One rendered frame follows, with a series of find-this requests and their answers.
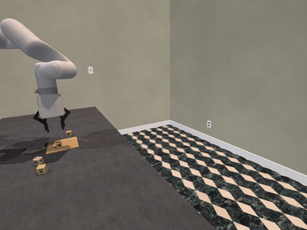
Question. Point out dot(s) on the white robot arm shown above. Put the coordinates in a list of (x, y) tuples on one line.
[(14, 35)]

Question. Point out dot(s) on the orange flat mat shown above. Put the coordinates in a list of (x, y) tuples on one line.
[(67, 144)]

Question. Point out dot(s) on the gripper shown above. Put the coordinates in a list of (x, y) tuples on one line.
[(50, 105)]

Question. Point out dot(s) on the tan block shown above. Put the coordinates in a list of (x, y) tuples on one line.
[(68, 133), (38, 160), (41, 169), (58, 144)]

